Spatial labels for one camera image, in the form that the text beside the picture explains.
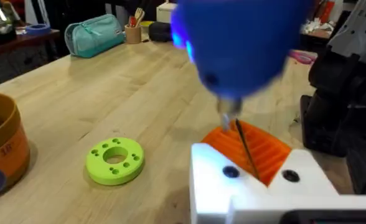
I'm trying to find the white orange left gripper right finger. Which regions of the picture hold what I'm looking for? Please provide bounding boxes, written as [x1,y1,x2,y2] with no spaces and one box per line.
[236,119,340,197]

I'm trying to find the white orange left gripper left finger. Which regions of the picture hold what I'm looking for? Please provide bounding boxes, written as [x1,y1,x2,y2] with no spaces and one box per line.
[189,119,268,224]

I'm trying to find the blue electric screwdriver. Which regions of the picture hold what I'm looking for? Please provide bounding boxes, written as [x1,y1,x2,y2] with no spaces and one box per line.
[169,0,314,132]

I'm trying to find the green disc with holes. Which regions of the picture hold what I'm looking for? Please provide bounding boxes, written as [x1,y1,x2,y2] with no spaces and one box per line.
[85,137,145,187]

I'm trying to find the pink scissors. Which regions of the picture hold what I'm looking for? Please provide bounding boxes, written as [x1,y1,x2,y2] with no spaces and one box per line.
[288,49,318,65]

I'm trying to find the white crumpled wrapping heap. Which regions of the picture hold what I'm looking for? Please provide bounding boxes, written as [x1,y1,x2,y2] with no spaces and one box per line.
[300,17,337,35]

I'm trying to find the black soft case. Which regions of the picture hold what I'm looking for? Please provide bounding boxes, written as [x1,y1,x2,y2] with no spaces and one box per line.
[148,21,173,43]

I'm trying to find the wooden utensil cup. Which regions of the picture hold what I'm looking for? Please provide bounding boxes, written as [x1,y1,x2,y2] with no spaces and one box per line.
[124,24,143,45]

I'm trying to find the white box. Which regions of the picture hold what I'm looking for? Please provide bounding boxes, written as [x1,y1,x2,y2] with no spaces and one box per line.
[156,1,179,24]

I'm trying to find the wooden fork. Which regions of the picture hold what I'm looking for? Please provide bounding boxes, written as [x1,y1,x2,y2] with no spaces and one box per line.
[134,7,146,27]

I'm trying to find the teal soft zip bag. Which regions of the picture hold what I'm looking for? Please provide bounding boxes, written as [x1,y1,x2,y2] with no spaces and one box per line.
[63,13,126,59]

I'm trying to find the orange toy tub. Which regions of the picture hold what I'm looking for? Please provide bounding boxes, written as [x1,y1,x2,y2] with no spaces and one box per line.
[0,91,31,200]

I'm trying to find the blue tape roll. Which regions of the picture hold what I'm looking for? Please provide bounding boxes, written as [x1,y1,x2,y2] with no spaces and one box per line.
[25,23,52,36]

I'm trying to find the dark wooden side table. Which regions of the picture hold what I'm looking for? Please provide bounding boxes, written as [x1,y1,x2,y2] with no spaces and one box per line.
[0,28,61,60]

